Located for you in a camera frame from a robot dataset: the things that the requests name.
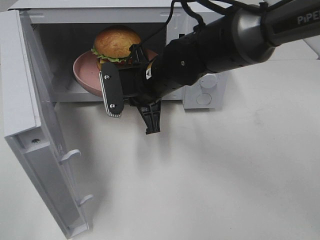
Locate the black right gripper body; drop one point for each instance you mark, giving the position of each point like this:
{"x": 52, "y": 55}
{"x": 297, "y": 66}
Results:
{"x": 177, "y": 66}

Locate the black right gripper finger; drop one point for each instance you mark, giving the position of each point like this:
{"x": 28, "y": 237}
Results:
{"x": 137, "y": 55}
{"x": 151, "y": 115}

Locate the burger with lettuce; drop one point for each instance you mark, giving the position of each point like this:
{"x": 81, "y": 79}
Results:
{"x": 113, "y": 44}

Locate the white timer knob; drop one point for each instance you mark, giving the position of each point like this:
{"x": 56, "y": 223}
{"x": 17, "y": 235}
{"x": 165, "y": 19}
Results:
{"x": 208, "y": 81}

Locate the white round door button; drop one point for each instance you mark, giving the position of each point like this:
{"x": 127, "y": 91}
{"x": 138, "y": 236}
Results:
{"x": 204, "y": 99}

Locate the pink round plate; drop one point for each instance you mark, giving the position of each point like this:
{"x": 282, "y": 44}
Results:
{"x": 86, "y": 73}

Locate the white microwave door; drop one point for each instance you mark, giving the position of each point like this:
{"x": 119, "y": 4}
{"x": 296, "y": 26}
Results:
{"x": 31, "y": 127}

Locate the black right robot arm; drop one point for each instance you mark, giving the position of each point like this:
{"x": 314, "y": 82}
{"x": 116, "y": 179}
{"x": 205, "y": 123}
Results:
{"x": 245, "y": 35}

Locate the white microwave oven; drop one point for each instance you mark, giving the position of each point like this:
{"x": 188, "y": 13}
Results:
{"x": 64, "y": 29}

